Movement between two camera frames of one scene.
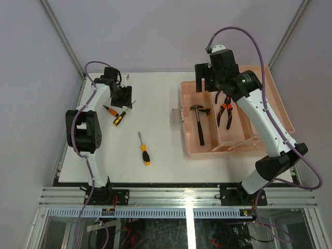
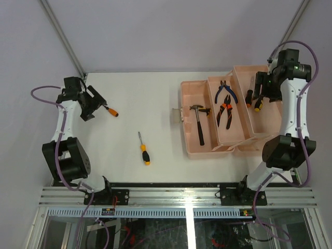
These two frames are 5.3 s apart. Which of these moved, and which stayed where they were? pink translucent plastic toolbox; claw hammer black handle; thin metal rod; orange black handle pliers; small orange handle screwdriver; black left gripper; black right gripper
Moved: black right gripper; black left gripper
Stayed: orange black handle pliers; claw hammer black handle; thin metal rod; pink translucent plastic toolbox; small orange handle screwdriver
